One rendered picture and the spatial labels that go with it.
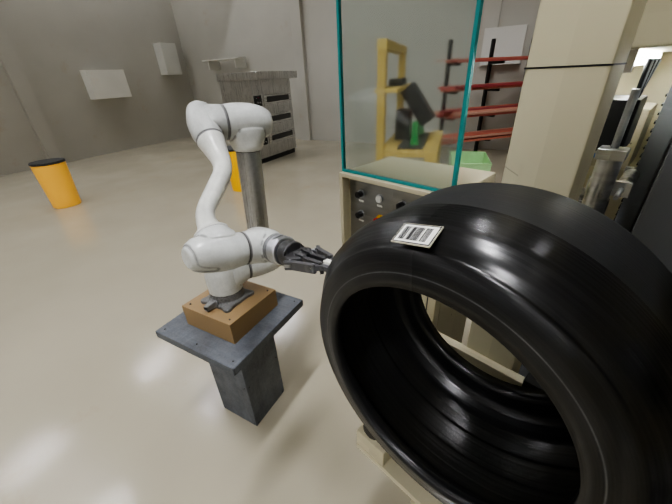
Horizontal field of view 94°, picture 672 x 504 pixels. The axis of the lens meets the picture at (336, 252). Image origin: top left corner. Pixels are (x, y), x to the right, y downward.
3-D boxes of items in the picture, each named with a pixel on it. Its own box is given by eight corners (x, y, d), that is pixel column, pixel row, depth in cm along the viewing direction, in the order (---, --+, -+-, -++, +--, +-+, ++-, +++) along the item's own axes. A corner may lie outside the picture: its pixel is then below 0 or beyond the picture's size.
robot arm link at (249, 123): (240, 271, 159) (279, 258, 171) (253, 285, 148) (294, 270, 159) (210, 102, 124) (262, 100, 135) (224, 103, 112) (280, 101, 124)
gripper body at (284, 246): (271, 245, 88) (291, 251, 81) (295, 234, 93) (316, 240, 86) (277, 269, 91) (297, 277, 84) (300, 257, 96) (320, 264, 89)
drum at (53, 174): (58, 211, 493) (35, 165, 458) (45, 207, 512) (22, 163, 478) (89, 201, 527) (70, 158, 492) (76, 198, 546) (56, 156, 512)
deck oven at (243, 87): (269, 165, 695) (255, 71, 607) (232, 161, 742) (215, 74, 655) (304, 151, 800) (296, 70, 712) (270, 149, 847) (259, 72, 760)
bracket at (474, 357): (428, 349, 105) (431, 327, 100) (568, 430, 80) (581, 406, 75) (422, 355, 103) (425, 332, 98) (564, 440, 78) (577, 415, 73)
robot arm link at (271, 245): (285, 229, 96) (296, 232, 92) (290, 256, 100) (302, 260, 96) (259, 239, 91) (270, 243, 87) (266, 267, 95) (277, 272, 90)
